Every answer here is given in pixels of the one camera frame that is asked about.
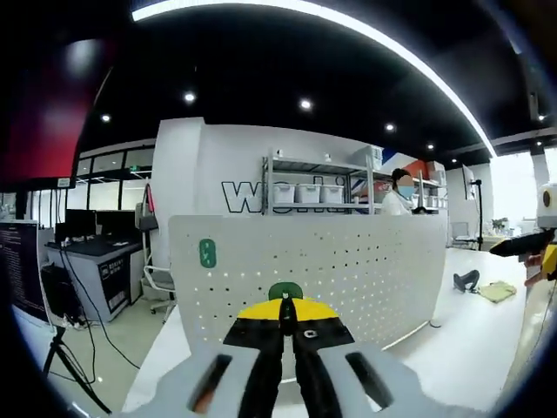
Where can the black computer case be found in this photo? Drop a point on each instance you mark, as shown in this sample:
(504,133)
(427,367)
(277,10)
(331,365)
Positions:
(58,291)

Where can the round ceiling spotlights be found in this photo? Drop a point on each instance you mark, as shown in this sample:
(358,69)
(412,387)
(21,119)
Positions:
(305,103)

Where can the white perforated mounting plate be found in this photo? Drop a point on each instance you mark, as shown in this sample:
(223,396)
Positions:
(326,261)

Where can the pale yellow cloth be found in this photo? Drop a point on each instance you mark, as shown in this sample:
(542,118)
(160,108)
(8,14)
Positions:
(498,291)

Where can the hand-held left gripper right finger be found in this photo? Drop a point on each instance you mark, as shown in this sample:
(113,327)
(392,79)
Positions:
(322,331)

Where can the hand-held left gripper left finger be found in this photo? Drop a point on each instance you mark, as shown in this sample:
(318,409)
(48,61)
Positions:
(248,335)

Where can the glass office partition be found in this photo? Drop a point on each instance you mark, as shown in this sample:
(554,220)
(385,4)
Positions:
(104,191)

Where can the monitor on black stand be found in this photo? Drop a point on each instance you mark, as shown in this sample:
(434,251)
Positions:
(467,183)

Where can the black computer monitor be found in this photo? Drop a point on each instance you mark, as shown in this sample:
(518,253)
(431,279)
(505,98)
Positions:
(117,226)
(80,226)

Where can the metal rack with white boxes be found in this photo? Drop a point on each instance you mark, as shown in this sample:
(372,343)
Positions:
(431,183)

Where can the computer monitor on tripod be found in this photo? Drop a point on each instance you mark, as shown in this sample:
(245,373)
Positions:
(19,270)

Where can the white office chair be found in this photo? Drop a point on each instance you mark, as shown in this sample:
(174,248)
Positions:
(159,281)

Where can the white storage box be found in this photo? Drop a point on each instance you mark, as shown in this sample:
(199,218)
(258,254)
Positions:
(367,157)

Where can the large red screen monitor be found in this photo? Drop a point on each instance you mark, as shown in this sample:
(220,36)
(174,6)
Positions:
(39,130)

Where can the green hook assembly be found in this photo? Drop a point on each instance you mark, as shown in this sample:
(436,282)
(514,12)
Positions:
(207,253)
(278,289)

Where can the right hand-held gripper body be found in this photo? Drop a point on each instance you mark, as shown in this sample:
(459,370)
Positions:
(549,209)

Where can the metal shelf rack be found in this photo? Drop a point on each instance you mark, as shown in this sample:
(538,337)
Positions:
(313,167)

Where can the white storage bin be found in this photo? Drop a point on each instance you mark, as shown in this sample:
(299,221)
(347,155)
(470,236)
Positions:
(283,193)
(308,193)
(332,194)

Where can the black laptop tripod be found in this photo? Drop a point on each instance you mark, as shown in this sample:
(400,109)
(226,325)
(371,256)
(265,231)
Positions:
(56,348)

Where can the person's right hand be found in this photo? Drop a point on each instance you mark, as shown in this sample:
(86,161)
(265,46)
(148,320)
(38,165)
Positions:
(534,260)

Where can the grey workbench with black top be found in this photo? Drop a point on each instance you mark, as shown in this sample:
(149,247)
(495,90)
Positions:
(87,270)

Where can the dark grey neck pillow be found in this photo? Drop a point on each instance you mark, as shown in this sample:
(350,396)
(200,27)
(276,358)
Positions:
(467,276)

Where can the long ceiling light strip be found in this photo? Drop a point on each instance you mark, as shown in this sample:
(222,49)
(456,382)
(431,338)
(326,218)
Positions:
(143,13)

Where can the power strip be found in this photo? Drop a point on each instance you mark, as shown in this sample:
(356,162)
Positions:
(74,321)

